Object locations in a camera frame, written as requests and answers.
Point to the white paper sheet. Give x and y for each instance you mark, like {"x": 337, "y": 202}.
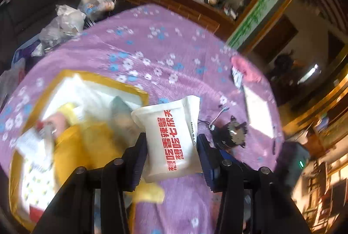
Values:
{"x": 259, "y": 116}

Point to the white pouch red characters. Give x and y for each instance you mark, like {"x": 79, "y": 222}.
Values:
{"x": 171, "y": 135}

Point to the pink cloth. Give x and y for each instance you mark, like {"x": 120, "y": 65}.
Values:
{"x": 249, "y": 72}

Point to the yellow-taped cardboard box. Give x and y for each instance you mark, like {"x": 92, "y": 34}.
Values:
{"x": 29, "y": 219}

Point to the white cloth bundle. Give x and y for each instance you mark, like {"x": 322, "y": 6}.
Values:
{"x": 91, "y": 98}

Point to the wooden cabinet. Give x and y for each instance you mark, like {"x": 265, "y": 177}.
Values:
{"x": 208, "y": 17}

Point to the crumpled white plastic bag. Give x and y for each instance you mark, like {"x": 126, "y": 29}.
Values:
{"x": 68, "y": 24}

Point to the pink fluffy plush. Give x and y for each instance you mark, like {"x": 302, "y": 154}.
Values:
{"x": 57, "y": 123}

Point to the purple floral tablecloth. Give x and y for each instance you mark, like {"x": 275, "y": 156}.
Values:
{"x": 165, "y": 55}

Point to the black leather sofa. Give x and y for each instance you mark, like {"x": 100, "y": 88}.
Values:
{"x": 21, "y": 20}

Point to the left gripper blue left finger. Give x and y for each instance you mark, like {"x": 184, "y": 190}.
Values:
{"x": 134, "y": 159}

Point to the lemon print tissue pack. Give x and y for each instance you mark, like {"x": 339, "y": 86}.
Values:
{"x": 38, "y": 185}

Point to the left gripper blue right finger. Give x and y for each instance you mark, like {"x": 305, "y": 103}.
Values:
{"x": 210, "y": 159}

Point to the clear plastic bag with bottles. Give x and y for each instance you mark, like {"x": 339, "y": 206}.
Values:
{"x": 95, "y": 9}

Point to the mustard yellow pouch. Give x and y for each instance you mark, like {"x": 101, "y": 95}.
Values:
{"x": 91, "y": 145}

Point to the black motor device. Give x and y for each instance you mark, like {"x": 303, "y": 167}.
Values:
{"x": 230, "y": 135}

